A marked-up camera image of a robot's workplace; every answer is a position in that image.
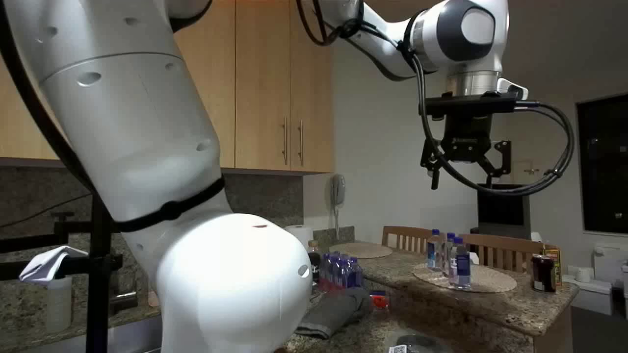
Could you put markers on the small wall fixture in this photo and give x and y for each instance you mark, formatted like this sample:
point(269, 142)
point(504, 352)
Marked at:
point(526, 170)

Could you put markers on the clear water bottle blue label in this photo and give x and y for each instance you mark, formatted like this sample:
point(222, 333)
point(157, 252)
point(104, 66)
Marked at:
point(447, 256)
point(461, 266)
point(434, 252)

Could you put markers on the round beige placemat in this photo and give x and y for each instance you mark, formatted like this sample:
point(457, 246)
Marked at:
point(359, 250)
point(490, 280)

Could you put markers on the flat screen television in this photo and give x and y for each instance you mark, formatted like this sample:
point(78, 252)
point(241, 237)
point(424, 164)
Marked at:
point(502, 217)

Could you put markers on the small red object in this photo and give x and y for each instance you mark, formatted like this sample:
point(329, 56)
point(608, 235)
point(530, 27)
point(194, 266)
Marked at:
point(379, 301)

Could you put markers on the black round object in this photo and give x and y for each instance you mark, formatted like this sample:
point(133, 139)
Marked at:
point(418, 344)

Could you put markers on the yellow box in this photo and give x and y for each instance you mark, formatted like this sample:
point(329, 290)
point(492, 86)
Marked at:
point(555, 266)

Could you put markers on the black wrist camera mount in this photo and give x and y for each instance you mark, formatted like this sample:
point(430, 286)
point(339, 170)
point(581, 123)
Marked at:
point(471, 105)

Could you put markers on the small white object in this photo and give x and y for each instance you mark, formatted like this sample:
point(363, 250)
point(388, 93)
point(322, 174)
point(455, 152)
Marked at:
point(536, 237)

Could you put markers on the white furniture unit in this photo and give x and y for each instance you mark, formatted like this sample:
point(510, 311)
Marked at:
point(598, 282)

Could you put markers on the light wooden wall cabinet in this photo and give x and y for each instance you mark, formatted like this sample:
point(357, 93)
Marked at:
point(261, 86)

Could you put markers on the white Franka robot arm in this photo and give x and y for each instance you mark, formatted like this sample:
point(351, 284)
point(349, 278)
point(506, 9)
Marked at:
point(129, 99)

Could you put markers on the black camera stand pole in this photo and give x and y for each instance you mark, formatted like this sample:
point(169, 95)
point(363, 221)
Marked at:
point(98, 288)

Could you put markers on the white crumpled cloth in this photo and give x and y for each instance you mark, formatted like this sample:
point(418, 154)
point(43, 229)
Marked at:
point(49, 262)

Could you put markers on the dark window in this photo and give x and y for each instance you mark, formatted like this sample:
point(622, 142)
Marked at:
point(604, 164)

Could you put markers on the white plastic container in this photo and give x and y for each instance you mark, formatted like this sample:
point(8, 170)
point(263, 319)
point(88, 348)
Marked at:
point(55, 305)

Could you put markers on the wooden dining chair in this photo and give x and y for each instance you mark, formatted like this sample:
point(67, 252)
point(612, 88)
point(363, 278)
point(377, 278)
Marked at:
point(502, 252)
point(404, 240)

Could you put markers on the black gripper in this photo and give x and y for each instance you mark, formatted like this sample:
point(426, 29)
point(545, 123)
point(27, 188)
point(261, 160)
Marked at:
point(467, 139)

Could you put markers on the dark drink can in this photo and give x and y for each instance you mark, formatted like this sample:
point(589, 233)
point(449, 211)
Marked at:
point(541, 274)

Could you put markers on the stainless steel sink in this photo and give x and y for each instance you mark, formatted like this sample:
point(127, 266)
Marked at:
point(133, 337)

